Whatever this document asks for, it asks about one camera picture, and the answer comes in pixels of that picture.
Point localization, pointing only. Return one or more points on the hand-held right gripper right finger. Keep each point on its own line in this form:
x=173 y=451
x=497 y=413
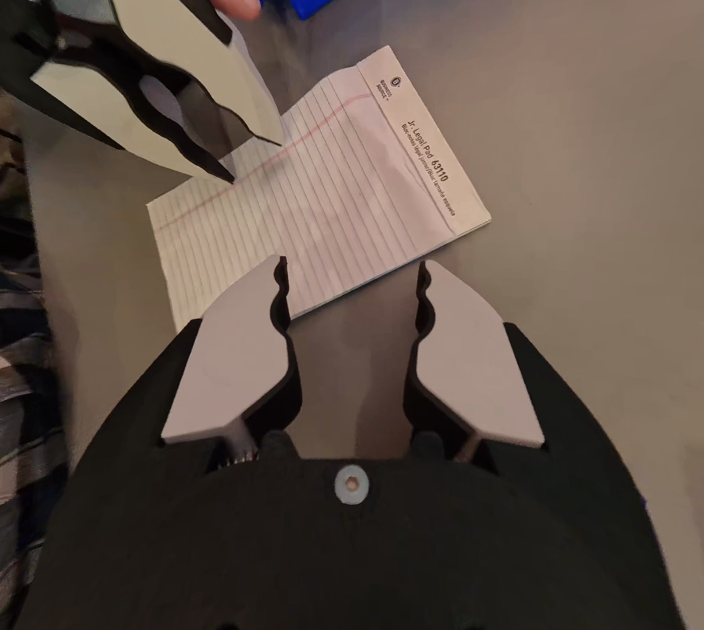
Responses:
x=473 y=366

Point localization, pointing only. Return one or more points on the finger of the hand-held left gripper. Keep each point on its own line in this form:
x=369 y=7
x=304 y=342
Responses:
x=110 y=113
x=181 y=30

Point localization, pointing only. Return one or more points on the grey desk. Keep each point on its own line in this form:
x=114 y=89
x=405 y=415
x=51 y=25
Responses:
x=550 y=118

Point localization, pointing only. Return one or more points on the plaid shirt person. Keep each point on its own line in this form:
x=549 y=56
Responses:
x=27 y=366

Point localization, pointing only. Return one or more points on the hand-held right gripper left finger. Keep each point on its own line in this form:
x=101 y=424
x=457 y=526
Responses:
x=236 y=360

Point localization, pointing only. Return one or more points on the white lined legal pad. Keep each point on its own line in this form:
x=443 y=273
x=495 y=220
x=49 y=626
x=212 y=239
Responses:
x=341 y=190

